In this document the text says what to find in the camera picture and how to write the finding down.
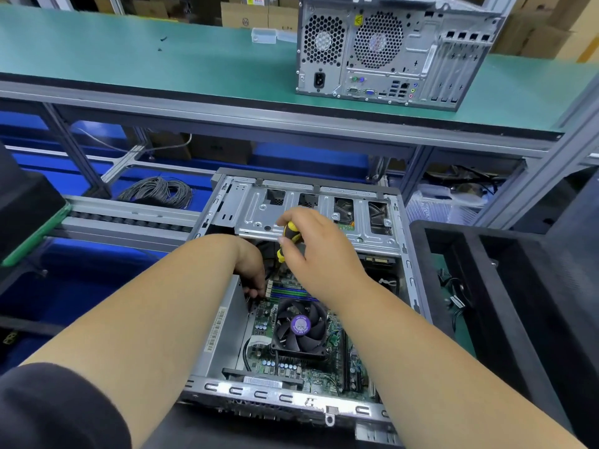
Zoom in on person's right hand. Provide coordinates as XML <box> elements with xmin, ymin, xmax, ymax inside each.
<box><xmin>276</xmin><ymin>206</ymin><xmax>374</xmax><ymax>300</ymax></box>

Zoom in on person's black left sleeve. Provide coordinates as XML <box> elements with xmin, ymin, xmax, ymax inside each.
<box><xmin>0</xmin><ymin>362</ymin><xmax>134</xmax><ymax>449</ymax></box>

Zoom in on empty black foam tray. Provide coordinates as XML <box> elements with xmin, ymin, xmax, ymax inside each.
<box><xmin>409</xmin><ymin>220</ymin><xmax>599</xmax><ymax>449</ymax></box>

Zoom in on person's left forearm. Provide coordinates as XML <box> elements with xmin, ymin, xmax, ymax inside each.
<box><xmin>23</xmin><ymin>233</ymin><xmax>258</xmax><ymax>449</ymax></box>

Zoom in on black foam tray with boards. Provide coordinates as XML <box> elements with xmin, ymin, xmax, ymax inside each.
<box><xmin>0</xmin><ymin>145</ymin><xmax>71</xmax><ymax>269</ymax></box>

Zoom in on small clear plastic box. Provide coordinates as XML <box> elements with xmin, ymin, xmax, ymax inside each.
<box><xmin>251</xmin><ymin>27</ymin><xmax>303</xmax><ymax>45</ymax></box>

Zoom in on person's right forearm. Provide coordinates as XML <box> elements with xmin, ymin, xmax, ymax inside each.
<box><xmin>341</xmin><ymin>276</ymin><xmax>586</xmax><ymax>449</ymax></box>

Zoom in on dark metal frame leg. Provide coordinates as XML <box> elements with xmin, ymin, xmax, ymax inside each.
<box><xmin>39</xmin><ymin>102</ymin><xmax>112</xmax><ymax>200</ymax></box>

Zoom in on grey coiled cable bundle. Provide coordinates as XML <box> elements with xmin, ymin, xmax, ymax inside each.
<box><xmin>117</xmin><ymin>177</ymin><xmax>193</xmax><ymax>210</ymax></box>

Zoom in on aluminium frame post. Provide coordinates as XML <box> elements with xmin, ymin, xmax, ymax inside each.
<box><xmin>477</xmin><ymin>74</ymin><xmax>599</xmax><ymax>230</ymax></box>
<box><xmin>482</xmin><ymin>0</ymin><xmax>520</xmax><ymax>15</ymax></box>

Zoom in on white plastic bags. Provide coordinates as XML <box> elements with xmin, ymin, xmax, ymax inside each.
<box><xmin>407</xmin><ymin>186</ymin><xmax>488</xmax><ymax>225</ymax></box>

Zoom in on stack of cardboard boxes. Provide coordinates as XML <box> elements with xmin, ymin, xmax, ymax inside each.
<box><xmin>491</xmin><ymin>0</ymin><xmax>599</xmax><ymax>64</ymax></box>

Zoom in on small black cable bundle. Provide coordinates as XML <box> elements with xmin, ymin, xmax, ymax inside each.
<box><xmin>440</xmin><ymin>276</ymin><xmax>469</xmax><ymax>314</ymax></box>

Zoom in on brown cardboard box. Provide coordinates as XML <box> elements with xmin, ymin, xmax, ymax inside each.
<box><xmin>220</xmin><ymin>0</ymin><xmax>301</xmax><ymax>34</ymax></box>

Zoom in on green upper shelf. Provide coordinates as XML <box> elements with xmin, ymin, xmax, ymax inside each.
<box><xmin>0</xmin><ymin>4</ymin><xmax>599</xmax><ymax>160</ymax></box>

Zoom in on person's left hand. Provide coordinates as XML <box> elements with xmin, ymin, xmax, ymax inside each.
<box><xmin>229</xmin><ymin>236</ymin><xmax>271</xmax><ymax>300</ymax></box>

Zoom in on yellow handled screwdriver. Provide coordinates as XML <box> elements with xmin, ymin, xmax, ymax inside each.
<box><xmin>276</xmin><ymin>220</ymin><xmax>305</xmax><ymax>263</ymax></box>

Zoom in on grey roller conveyor rail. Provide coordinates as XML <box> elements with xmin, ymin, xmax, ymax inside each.
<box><xmin>51</xmin><ymin>196</ymin><xmax>202</xmax><ymax>253</ymax></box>

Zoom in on silver backed desktop computer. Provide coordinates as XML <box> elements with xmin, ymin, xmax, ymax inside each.
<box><xmin>296</xmin><ymin>0</ymin><xmax>507</xmax><ymax>111</ymax></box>

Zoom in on silver power supply unit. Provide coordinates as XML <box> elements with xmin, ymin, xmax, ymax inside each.
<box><xmin>192</xmin><ymin>276</ymin><xmax>246</xmax><ymax>384</ymax></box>

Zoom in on grey computer case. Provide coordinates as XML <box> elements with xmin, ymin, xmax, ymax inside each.
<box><xmin>178</xmin><ymin>168</ymin><xmax>434</xmax><ymax>445</ymax></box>

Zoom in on green motherboard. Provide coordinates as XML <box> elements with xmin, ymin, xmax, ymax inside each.
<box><xmin>234</xmin><ymin>271</ymin><xmax>399</xmax><ymax>398</ymax></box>

